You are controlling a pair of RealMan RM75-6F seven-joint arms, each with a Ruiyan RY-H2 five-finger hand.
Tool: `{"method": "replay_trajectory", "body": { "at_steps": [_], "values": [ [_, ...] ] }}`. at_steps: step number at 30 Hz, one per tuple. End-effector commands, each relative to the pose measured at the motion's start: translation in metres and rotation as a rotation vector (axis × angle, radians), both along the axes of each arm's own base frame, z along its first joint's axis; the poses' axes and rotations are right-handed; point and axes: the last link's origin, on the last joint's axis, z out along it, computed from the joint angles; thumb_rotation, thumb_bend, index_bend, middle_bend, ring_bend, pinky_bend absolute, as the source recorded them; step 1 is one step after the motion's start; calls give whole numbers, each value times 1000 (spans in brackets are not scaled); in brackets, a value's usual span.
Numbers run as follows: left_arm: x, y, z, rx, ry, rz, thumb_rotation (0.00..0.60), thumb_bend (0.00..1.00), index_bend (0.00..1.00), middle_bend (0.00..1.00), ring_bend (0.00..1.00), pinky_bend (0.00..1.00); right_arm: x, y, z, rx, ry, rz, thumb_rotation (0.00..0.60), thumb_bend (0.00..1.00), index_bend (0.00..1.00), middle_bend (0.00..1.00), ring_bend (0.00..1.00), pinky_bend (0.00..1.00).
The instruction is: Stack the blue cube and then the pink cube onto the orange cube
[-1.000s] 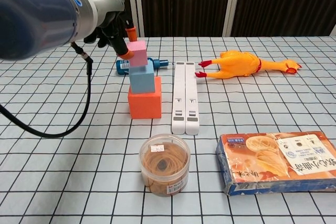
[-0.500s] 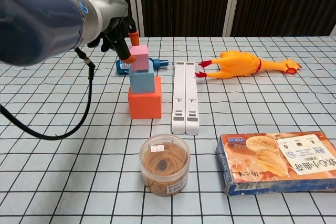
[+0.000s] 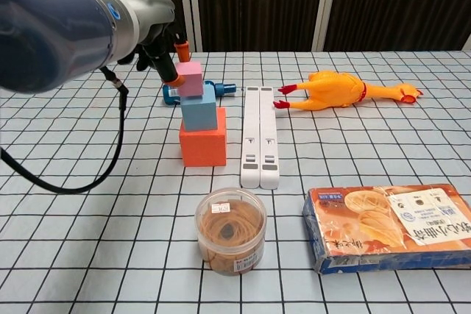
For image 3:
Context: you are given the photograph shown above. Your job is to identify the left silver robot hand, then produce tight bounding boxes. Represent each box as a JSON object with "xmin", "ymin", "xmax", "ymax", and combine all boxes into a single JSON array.
[{"xmin": 116, "ymin": 0, "xmax": 191, "ymax": 90}]

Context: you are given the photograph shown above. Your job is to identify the pink foam cube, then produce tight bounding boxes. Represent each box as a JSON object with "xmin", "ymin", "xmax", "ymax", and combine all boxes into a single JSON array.
[{"xmin": 175, "ymin": 60, "xmax": 205, "ymax": 97}]

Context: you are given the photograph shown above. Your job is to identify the light blue foam cube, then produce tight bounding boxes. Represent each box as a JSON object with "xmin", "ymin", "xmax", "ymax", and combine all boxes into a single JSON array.
[{"xmin": 180, "ymin": 85, "xmax": 217, "ymax": 133}]

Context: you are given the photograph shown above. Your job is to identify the blue spray bottle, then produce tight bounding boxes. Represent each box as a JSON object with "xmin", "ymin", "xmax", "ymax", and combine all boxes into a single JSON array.
[{"xmin": 162, "ymin": 80, "xmax": 237, "ymax": 107}]

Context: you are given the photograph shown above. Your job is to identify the orange foam cube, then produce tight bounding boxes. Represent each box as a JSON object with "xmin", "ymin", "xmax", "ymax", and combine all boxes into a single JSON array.
[{"xmin": 179, "ymin": 107, "xmax": 227, "ymax": 168}]

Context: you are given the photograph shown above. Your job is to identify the white folding stand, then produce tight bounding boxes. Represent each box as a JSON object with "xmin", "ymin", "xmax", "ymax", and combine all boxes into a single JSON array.
[{"xmin": 239, "ymin": 85, "xmax": 280, "ymax": 190}]

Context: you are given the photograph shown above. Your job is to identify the yellow rubber chicken toy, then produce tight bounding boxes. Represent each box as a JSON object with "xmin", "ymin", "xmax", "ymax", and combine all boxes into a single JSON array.
[{"xmin": 272, "ymin": 70, "xmax": 424, "ymax": 112}]

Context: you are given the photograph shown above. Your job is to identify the checkered light blue tablecloth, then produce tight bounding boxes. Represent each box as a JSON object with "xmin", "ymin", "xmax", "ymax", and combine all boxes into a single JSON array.
[{"xmin": 0, "ymin": 49, "xmax": 471, "ymax": 314}]

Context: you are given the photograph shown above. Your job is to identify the clear jar of rubber bands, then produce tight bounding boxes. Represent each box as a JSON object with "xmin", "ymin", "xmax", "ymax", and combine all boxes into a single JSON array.
[{"xmin": 194, "ymin": 187, "xmax": 268, "ymax": 276}]

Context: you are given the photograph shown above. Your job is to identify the orange cookie box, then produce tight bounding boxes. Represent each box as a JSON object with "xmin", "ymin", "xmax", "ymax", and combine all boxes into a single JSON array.
[{"xmin": 302, "ymin": 182, "xmax": 471, "ymax": 275}]

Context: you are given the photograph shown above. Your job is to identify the white partition post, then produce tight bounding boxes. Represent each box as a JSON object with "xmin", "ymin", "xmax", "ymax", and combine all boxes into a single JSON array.
[
  {"xmin": 177, "ymin": 0, "xmax": 204, "ymax": 53},
  {"xmin": 311, "ymin": 0, "xmax": 341, "ymax": 52}
]

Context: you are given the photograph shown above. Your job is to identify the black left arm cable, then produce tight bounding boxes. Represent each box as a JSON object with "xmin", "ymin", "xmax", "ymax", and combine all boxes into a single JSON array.
[{"xmin": 0, "ymin": 65, "xmax": 130, "ymax": 194}]

